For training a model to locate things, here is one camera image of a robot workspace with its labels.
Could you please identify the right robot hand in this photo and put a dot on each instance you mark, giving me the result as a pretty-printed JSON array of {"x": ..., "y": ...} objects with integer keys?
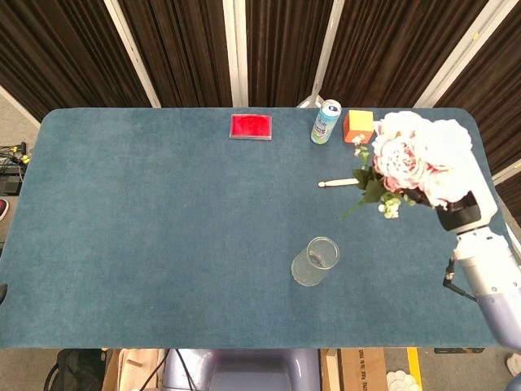
[{"x": 468, "y": 213}]

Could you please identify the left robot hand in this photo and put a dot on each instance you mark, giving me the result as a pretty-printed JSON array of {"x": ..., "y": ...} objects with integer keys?
[{"x": 2, "y": 293}]

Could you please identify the pink artificial flower bouquet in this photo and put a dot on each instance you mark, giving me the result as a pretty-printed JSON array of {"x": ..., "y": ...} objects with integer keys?
[{"x": 397, "y": 161}]

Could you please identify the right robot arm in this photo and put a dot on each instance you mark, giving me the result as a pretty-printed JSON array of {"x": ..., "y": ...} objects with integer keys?
[{"x": 492, "y": 277}]

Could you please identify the clear glass cup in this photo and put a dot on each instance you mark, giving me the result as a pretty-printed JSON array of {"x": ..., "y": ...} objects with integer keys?
[{"x": 313, "y": 264}]

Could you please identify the dark brown curtain panel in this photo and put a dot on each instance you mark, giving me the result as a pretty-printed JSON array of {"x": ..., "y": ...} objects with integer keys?
[
  {"x": 496, "y": 81},
  {"x": 61, "y": 49},
  {"x": 390, "y": 49},
  {"x": 513, "y": 199},
  {"x": 285, "y": 49},
  {"x": 183, "y": 49}
]

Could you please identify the red black shoe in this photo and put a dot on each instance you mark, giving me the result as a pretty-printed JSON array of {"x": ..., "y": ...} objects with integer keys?
[{"x": 3, "y": 209}]

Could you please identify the black bag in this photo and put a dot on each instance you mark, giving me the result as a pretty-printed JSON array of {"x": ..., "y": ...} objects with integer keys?
[{"x": 77, "y": 370}]

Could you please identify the black floor device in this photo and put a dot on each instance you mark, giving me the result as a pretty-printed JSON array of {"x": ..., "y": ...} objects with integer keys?
[{"x": 10, "y": 179}]

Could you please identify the wooden stick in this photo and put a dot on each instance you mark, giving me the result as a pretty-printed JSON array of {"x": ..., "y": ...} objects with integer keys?
[{"x": 338, "y": 183}]

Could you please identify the orange yellow cube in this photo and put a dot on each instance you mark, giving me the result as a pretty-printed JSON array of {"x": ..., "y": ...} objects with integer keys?
[{"x": 357, "y": 124}]

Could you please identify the light wooden crate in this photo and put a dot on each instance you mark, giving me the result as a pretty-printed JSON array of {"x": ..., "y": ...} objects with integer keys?
[{"x": 134, "y": 370}]

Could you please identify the person's foot with shoe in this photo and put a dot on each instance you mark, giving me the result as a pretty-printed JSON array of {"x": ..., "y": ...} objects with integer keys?
[{"x": 515, "y": 364}]

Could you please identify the blue felt table mat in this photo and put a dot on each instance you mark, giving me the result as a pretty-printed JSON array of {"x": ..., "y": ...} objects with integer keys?
[{"x": 163, "y": 244}]

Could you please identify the white green drink can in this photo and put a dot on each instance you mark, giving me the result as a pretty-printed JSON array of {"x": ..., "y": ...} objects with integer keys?
[{"x": 324, "y": 123}]

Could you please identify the white cauliflower floret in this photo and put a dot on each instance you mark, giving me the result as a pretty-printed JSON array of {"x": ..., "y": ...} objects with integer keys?
[{"x": 404, "y": 382}]

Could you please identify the brown cardboard box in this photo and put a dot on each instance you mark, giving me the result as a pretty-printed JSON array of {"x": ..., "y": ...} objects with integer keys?
[{"x": 363, "y": 372}]

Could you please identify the wooden plank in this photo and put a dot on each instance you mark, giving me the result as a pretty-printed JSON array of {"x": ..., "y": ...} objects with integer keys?
[{"x": 330, "y": 370}]

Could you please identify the red flat box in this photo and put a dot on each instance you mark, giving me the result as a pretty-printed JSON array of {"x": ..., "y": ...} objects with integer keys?
[{"x": 250, "y": 126}]

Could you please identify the grey purple robot torso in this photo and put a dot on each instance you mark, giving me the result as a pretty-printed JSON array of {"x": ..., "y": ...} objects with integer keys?
[{"x": 244, "y": 372}]

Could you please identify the white partition post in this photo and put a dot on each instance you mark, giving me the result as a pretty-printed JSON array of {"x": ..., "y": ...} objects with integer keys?
[
  {"x": 324, "y": 53},
  {"x": 509, "y": 169},
  {"x": 132, "y": 53},
  {"x": 237, "y": 53},
  {"x": 456, "y": 57}
]

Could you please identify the black table bracket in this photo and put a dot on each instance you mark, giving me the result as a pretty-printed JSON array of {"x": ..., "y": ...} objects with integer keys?
[{"x": 458, "y": 350}]

